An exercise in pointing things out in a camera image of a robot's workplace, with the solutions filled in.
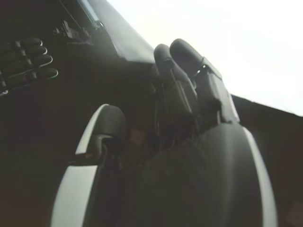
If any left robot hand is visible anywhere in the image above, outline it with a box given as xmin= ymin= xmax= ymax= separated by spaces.
xmin=51 ymin=37 xmax=279 ymax=227

